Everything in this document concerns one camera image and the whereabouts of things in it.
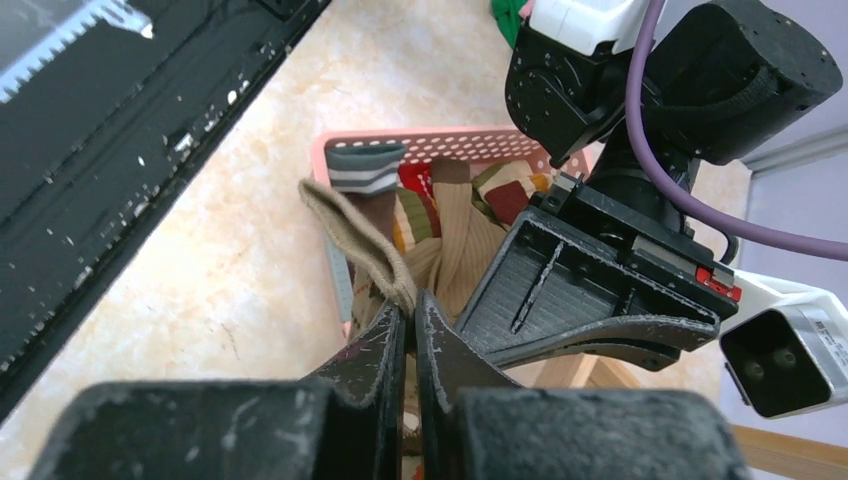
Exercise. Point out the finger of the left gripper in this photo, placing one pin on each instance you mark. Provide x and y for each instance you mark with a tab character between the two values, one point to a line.
653	351
525	292

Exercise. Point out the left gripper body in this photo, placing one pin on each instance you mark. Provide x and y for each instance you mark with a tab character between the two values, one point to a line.
625	240

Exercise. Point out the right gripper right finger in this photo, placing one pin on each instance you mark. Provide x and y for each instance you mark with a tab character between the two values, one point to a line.
477	422

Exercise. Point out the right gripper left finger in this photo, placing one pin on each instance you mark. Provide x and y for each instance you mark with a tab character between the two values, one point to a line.
246	429

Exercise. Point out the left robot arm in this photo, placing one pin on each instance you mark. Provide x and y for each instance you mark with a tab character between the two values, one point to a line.
725	79

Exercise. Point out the striped socks in basket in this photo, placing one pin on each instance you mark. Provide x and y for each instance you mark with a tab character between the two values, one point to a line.
445	221

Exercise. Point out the pink plastic basket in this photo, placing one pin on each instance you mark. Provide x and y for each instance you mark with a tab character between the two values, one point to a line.
480	146

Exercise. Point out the wooden rack stand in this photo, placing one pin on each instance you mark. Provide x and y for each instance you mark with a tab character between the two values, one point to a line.
625	431

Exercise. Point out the green cloth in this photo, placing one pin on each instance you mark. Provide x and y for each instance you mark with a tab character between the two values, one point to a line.
509	16

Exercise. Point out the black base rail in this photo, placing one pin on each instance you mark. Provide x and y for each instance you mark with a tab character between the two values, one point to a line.
107	109

